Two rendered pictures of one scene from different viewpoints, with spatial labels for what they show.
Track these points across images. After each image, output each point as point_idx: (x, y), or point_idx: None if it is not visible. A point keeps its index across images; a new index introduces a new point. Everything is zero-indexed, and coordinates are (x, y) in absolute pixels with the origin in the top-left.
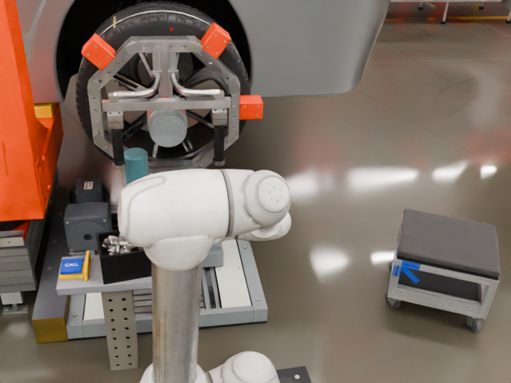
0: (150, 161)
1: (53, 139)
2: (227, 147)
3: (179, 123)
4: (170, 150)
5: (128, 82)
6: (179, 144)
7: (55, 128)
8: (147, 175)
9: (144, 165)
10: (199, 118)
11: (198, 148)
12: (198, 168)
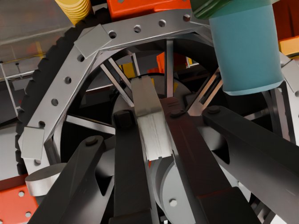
0: (181, 34)
1: (296, 20)
2: (34, 113)
3: (185, 219)
4: (137, 46)
5: (188, 100)
6: (121, 54)
7: (278, 29)
8: (222, 37)
9: (240, 69)
10: (105, 130)
11: (91, 72)
12: (87, 48)
